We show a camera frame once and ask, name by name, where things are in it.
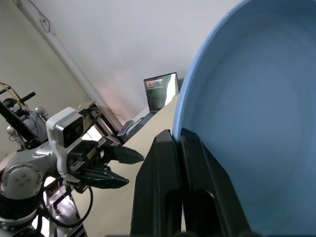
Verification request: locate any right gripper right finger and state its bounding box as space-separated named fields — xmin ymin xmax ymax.
xmin=179 ymin=127 xmax=253 ymax=237

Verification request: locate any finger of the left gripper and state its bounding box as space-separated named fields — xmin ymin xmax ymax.
xmin=102 ymin=145 xmax=145 ymax=165
xmin=80 ymin=167 xmax=130 ymax=190

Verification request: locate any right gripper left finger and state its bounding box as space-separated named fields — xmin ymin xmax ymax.
xmin=129 ymin=129 xmax=184 ymax=237

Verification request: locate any blue plastic plate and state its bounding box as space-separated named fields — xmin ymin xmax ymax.
xmin=172 ymin=0 xmax=316 ymax=237

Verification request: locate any grey smartphone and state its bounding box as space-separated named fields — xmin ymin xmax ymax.
xmin=117 ymin=120 xmax=136 ymax=137

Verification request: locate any black framed side desk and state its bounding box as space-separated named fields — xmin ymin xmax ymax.
xmin=78 ymin=99 xmax=158 ymax=147

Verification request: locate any black laptop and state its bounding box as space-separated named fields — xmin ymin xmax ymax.
xmin=127 ymin=72 xmax=180 ymax=133

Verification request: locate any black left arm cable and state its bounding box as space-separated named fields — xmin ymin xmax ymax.
xmin=41 ymin=176 xmax=94 ymax=228

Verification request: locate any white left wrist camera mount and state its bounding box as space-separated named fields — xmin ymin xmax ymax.
xmin=45 ymin=106 xmax=84 ymax=179

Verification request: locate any black metal stand frame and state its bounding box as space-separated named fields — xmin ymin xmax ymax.
xmin=0 ymin=90 xmax=50 ymax=150

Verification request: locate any white wall cable duct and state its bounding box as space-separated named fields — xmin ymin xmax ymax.
xmin=14 ymin=0 xmax=124 ymax=130

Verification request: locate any yellow strap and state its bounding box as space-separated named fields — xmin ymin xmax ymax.
xmin=0 ymin=81 xmax=22 ymax=102

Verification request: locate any thin black wall cable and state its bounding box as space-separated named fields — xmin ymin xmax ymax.
xmin=28 ymin=0 xmax=52 ymax=33

